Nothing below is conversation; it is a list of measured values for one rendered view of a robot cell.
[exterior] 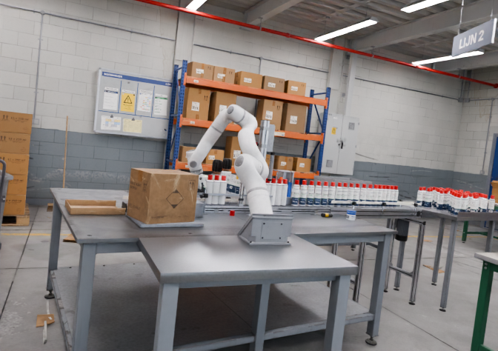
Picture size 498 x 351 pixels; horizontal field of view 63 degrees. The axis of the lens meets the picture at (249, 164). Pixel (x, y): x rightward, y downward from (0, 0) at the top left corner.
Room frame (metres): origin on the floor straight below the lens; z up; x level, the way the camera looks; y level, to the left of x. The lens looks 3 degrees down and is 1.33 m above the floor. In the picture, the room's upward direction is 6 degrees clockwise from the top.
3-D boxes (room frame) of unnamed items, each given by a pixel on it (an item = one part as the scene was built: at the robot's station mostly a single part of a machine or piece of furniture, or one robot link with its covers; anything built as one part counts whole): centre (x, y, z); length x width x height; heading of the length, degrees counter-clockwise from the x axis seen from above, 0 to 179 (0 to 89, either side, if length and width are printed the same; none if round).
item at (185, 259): (2.03, 0.05, 0.81); 0.90 x 0.90 x 0.04; 25
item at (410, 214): (3.62, -1.18, 0.47); 1.17 x 0.38 x 0.94; 121
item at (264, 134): (2.80, -0.08, 1.16); 0.04 x 0.04 x 0.67; 31
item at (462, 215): (4.02, -2.05, 0.46); 0.73 x 0.62 x 0.93; 121
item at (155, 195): (2.27, 0.46, 0.99); 0.30 x 0.24 x 0.27; 132
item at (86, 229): (2.93, 0.19, 0.82); 2.10 x 1.50 x 0.02; 121
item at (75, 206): (2.40, 0.89, 0.85); 0.30 x 0.26 x 0.04; 121
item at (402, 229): (4.00, -1.58, 0.71); 0.15 x 0.12 x 0.34; 31
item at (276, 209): (2.90, 0.03, 0.85); 1.65 x 0.11 x 0.05; 121
